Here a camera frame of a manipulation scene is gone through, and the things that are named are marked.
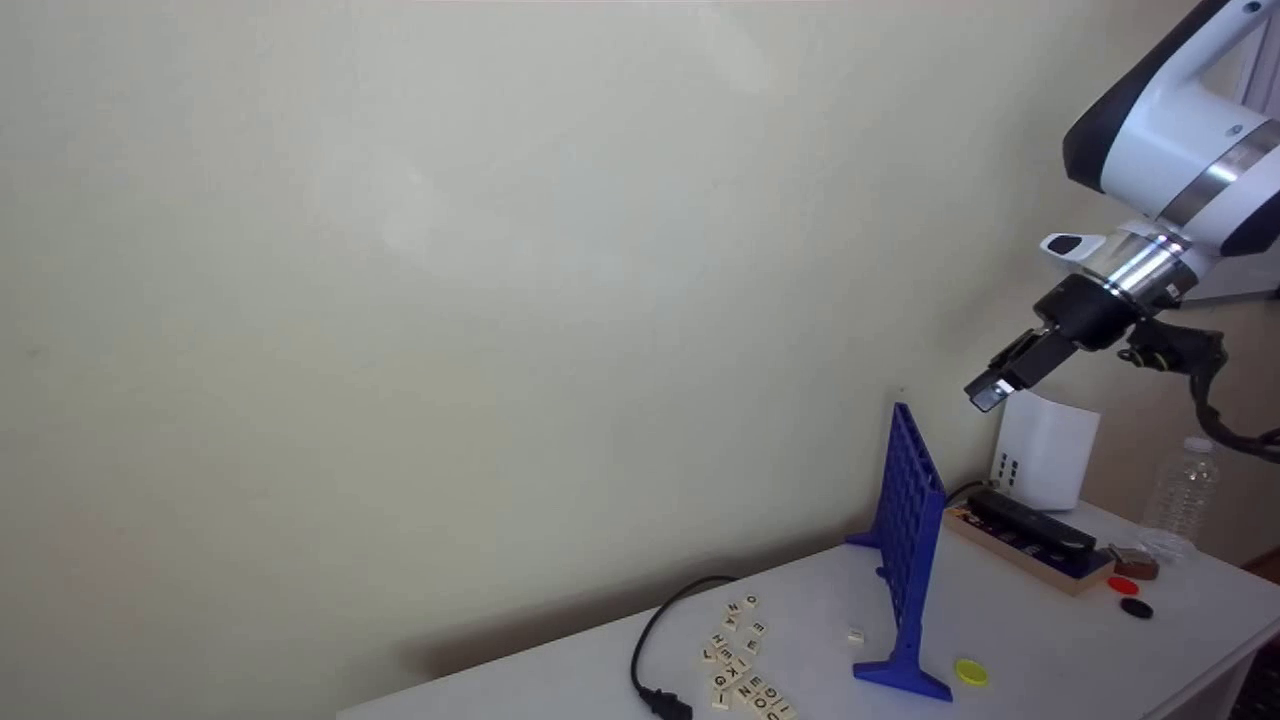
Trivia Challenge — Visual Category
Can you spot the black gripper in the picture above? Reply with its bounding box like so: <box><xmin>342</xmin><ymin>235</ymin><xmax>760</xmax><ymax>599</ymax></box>
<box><xmin>964</xmin><ymin>271</ymin><xmax>1140</xmax><ymax>416</ymax></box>

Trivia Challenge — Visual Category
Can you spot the brown round object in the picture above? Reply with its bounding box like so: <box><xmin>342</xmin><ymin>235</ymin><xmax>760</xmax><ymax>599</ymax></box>
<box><xmin>1112</xmin><ymin>545</ymin><xmax>1163</xmax><ymax>583</ymax></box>

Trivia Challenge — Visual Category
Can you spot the white box speaker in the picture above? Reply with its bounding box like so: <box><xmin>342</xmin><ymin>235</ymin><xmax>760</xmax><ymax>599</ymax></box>
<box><xmin>988</xmin><ymin>387</ymin><xmax>1104</xmax><ymax>517</ymax></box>

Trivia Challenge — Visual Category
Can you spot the black remote control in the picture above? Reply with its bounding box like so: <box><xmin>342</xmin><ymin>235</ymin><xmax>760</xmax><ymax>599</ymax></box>
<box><xmin>964</xmin><ymin>483</ymin><xmax>1104</xmax><ymax>579</ymax></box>

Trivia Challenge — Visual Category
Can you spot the blue flat board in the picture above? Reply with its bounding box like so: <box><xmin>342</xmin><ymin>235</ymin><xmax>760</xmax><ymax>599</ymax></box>
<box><xmin>940</xmin><ymin>499</ymin><xmax>1118</xmax><ymax>599</ymax></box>

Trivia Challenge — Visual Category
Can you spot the clear plastic bottle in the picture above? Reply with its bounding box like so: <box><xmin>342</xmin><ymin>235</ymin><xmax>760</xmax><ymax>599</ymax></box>
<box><xmin>1144</xmin><ymin>431</ymin><xmax>1223</xmax><ymax>545</ymax></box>

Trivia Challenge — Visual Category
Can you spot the white table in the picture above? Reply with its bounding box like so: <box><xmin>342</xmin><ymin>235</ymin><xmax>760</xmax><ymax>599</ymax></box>
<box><xmin>332</xmin><ymin>490</ymin><xmax>1280</xmax><ymax>720</ymax></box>

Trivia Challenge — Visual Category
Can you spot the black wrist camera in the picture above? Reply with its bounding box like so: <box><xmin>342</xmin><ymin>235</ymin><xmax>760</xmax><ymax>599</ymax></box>
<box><xmin>1114</xmin><ymin>315</ymin><xmax>1230</xmax><ymax>405</ymax></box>

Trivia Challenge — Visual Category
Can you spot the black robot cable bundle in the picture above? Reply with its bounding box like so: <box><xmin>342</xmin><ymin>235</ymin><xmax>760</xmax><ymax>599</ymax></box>
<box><xmin>1179</xmin><ymin>347</ymin><xmax>1280</xmax><ymax>469</ymax></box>

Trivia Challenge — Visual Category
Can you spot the blue connect four frame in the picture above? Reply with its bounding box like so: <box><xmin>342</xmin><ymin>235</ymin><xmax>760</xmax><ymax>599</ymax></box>
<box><xmin>847</xmin><ymin>400</ymin><xmax>958</xmax><ymax>706</ymax></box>

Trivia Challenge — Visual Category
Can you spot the black power cable with plug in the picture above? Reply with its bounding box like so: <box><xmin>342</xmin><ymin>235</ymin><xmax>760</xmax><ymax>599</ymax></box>
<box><xmin>628</xmin><ymin>572</ymin><xmax>743</xmax><ymax>720</ymax></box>

